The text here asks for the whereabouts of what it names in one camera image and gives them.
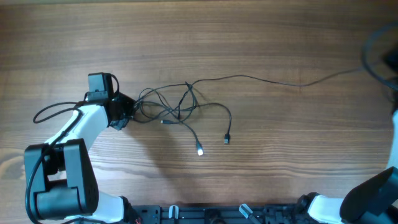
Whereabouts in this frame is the black usb cable bundle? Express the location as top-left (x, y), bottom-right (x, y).
top-left (132, 81), bottom-right (233, 156)

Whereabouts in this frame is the left camera black cable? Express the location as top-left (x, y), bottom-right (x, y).
top-left (24, 73), bottom-right (121, 224)

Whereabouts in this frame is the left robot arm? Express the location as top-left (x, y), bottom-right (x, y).
top-left (24, 72), bottom-right (142, 223)

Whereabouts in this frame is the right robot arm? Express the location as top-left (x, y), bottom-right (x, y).
top-left (292, 86), bottom-right (397, 223)

